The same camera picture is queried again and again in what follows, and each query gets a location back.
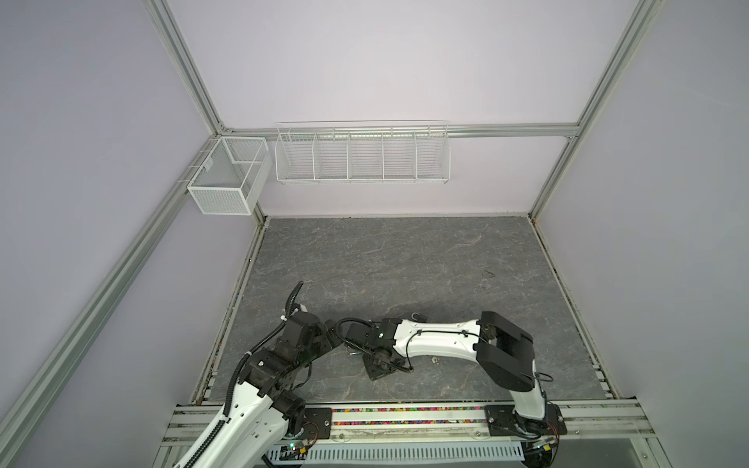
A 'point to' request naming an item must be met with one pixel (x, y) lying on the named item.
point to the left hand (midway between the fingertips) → (330, 339)
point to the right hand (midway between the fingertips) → (378, 373)
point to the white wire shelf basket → (363, 152)
